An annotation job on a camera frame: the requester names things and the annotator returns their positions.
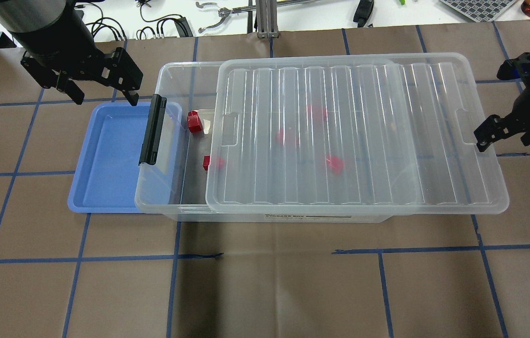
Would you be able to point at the blue plastic tray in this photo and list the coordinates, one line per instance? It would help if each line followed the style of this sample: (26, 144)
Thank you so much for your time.
(107, 171)

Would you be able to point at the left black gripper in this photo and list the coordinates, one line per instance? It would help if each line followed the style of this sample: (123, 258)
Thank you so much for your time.
(64, 45)

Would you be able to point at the clear plastic box lid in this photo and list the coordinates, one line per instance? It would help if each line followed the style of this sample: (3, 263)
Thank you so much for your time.
(402, 123)

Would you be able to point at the aluminium frame post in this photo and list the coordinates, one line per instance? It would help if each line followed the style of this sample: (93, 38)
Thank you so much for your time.
(266, 19)

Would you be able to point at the black box latch handle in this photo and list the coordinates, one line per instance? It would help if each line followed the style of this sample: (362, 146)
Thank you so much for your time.
(152, 136)

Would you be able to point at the metal tongs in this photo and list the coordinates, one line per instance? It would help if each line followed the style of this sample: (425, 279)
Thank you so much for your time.
(224, 14)

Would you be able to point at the red block front edge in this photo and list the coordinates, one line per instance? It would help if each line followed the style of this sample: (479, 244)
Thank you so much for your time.
(317, 114)

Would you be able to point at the red block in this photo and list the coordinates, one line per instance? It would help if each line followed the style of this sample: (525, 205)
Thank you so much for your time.
(194, 122)
(335, 164)
(287, 137)
(210, 162)

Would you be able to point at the clear plastic storage box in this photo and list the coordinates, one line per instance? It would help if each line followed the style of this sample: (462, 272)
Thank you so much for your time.
(176, 185)

